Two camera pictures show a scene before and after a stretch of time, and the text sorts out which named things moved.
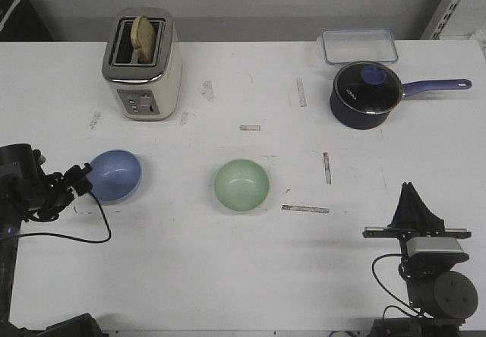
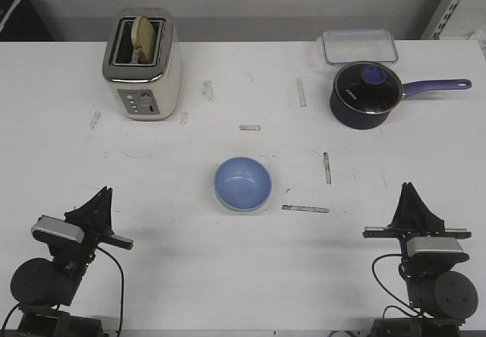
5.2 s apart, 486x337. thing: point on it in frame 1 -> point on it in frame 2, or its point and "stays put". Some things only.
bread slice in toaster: (143, 40) stays put
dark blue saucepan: (364, 95) stays put
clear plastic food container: (351, 45) stays put
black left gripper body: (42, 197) -> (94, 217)
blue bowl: (115, 176) -> (242, 184)
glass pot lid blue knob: (368, 87) stays put
